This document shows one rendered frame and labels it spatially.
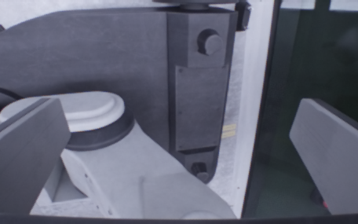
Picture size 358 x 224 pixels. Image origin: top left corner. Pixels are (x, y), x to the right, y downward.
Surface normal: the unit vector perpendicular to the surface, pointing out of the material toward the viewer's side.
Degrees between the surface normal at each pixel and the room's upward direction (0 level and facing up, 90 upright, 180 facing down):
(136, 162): 90
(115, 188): 90
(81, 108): 90
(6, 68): 0
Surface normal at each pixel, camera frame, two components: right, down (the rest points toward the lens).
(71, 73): 0.20, 0.51
